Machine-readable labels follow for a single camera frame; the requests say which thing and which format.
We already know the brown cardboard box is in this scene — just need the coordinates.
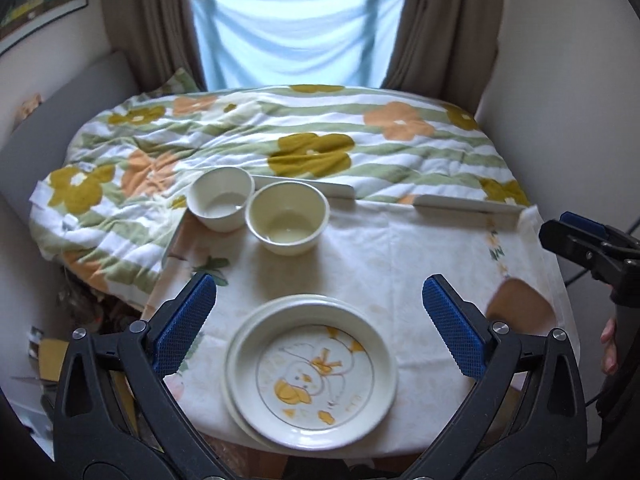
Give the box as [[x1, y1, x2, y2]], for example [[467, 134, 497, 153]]
[[27, 327, 72, 386]]

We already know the grey headboard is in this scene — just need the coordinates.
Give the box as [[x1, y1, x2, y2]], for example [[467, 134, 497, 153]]
[[0, 50, 140, 198]]

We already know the duck print plate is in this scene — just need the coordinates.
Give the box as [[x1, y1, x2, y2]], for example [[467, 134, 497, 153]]
[[227, 301, 399, 452]]

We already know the white bowl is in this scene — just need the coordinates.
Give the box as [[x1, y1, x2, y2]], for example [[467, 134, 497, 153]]
[[186, 166, 256, 233]]

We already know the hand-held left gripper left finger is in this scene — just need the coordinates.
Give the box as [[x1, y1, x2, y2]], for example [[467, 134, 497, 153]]
[[52, 272, 226, 480]]

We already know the floral striped blanket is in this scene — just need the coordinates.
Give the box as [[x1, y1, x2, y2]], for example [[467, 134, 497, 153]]
[[27, 84, 531, 308]]

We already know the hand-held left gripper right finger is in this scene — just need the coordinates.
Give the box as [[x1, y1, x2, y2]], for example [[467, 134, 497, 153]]
[[405, 274, 587, 480]]

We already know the cream bowl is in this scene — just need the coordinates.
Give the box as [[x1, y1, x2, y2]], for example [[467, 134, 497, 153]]
[[245, 181, 331, 256]]

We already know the person's right hand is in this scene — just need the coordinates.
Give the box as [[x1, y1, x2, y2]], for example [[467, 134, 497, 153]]
[[600, 316, 621, 376]]

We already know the brown curtain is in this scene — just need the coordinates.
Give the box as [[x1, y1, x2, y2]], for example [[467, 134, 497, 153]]
[[382, 0, 511, 116], [100, 0, 208, 95]]

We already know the black cable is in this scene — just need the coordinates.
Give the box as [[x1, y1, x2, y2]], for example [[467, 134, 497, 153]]
[[565, 266, 596, 288]]

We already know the small plush toy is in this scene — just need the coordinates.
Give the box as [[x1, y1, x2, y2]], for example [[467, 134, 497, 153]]
[[17, 94, 43, 119]]

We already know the plain white plate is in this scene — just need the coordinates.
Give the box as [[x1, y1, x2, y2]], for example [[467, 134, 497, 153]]
[[221, 295, 353, 450]]

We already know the white floral tablecloth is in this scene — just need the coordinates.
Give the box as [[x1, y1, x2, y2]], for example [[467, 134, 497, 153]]
[[145, 195, 583, 467]]

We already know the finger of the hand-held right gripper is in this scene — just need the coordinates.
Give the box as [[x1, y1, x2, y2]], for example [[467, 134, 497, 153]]
[[559, 211, 640, 250], [539, 219, 620, 282]]

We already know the light blue cloth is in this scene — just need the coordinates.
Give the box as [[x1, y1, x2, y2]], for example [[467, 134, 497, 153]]
[[190, 0, 407, 92]]

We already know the floral pillow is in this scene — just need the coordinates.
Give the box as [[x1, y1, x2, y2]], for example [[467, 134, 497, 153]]
[[155, 67, 202, 97]]

